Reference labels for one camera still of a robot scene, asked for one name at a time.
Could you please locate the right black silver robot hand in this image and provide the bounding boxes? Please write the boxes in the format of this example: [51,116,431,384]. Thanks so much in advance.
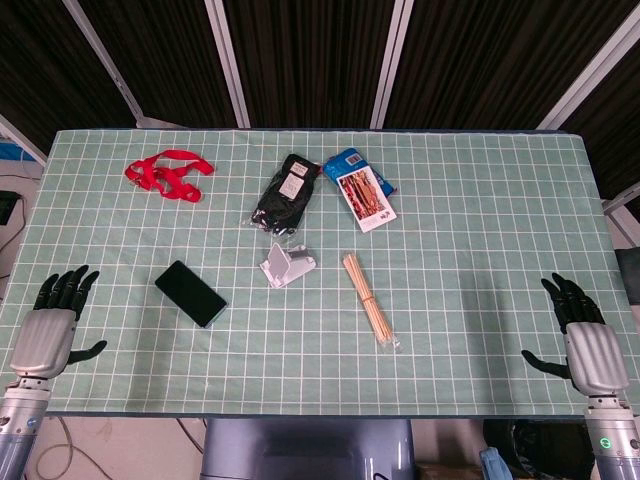
[521,272,631,399]

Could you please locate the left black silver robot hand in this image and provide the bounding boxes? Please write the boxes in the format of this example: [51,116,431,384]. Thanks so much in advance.
[9,264,108,381]

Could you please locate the black smartphone with blue edge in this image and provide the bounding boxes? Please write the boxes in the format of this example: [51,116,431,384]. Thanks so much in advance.
[154,260,229,329]

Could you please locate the white folding phone stand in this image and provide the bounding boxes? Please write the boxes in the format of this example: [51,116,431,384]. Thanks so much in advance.
[258,242,318,290]

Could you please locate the black bag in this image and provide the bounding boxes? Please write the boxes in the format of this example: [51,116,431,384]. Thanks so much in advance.
[482,418,596,480]

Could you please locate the black device on floor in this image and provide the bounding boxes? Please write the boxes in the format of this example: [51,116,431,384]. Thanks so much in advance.
[0,191,21,226]

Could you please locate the blue cloth item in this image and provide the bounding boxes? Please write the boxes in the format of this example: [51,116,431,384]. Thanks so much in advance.
[479,447,519,480]

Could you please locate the green checkered tablecloth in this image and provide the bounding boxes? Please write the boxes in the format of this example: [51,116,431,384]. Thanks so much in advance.
[0,128,632,419]

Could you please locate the blue box on floor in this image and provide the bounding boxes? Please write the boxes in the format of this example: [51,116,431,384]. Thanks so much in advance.
[0,141,36,164]

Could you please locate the bundle of wooden sticks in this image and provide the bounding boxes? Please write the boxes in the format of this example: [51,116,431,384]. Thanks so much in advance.
[341,252,403,351]

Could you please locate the black gloves in plastic pack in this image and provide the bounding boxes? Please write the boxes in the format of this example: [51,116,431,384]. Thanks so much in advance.
[248,153,321,237]

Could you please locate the blue packet with picture card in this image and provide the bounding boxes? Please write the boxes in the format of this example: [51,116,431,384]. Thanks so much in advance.
[322,147,399,234]

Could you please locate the grey-blue robot torso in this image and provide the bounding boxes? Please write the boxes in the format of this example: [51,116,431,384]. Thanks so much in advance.
[199,417,416,480]

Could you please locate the beige floor cable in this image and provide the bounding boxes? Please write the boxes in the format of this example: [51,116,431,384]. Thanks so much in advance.
[29,417,71,480]

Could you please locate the white frame bar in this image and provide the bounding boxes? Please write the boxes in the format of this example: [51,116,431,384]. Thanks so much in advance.
[0,114,49,166]
[602,182,640,236]

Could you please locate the red lanyard strap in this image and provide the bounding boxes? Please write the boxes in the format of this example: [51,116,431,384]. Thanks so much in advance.
[123,149,216,204]

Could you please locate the white frame post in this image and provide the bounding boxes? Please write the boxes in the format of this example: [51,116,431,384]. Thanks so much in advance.
[537,7,640,130]
[369,0,415,129]
[204,0,251,129]
[62,0,186,130]

